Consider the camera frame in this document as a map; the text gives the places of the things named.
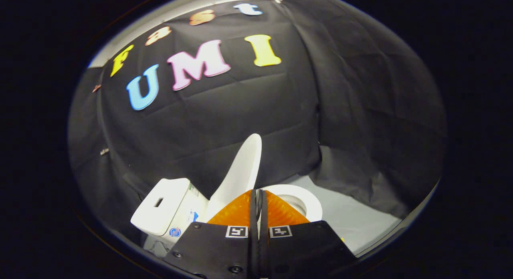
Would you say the white toilet body with tank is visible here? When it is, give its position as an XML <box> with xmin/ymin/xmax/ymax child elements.
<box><xmin>131</xmin><ymin>178</ymin><xmax>210</xmax><ymax>258</ymax></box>

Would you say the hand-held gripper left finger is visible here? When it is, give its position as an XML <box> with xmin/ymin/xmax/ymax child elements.
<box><xmin>164</xmin><ymin>189</ymin><xmax>261</xmax><ymax>279</ymax></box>

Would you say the white toilet lid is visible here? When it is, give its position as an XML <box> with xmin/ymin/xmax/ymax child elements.
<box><xmin>206</xmin><ymin>133</ymin><xmax>263</xmax><ymax>222</ymax></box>

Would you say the black backdrop cloth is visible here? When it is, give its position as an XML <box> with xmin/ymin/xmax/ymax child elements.
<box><xmin>68</xmin><ymin>0</ymin><xmax>447</xmax><ymax>247</ymax></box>

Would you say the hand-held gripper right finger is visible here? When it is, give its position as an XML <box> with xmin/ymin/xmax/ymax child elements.
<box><xmin>259</xmin><ymin>190</ymin><xmax>356</xmax><ymax>279</ymax></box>

